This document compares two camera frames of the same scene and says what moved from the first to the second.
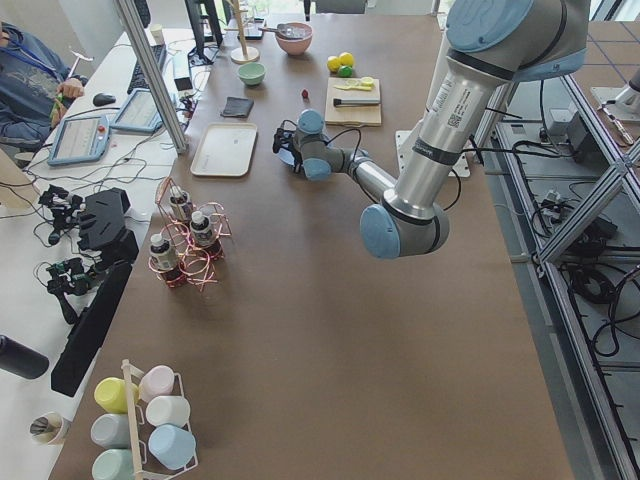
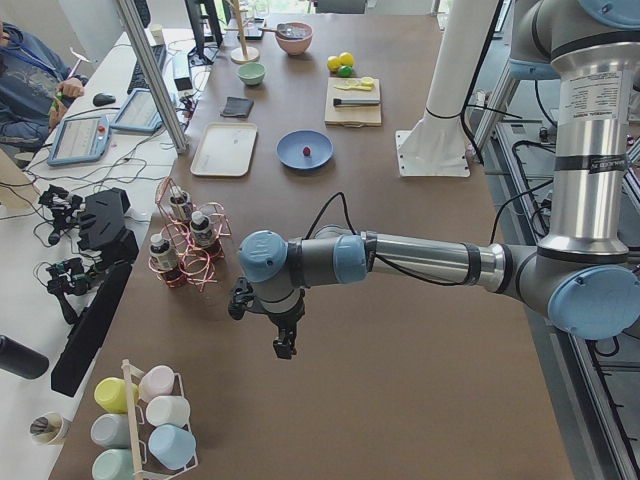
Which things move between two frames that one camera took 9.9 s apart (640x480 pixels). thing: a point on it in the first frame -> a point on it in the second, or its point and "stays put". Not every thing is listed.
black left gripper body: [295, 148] -> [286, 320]
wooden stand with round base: [243, 55] stays put
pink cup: [157, 381] stays put
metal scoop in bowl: [287, 31] stays put
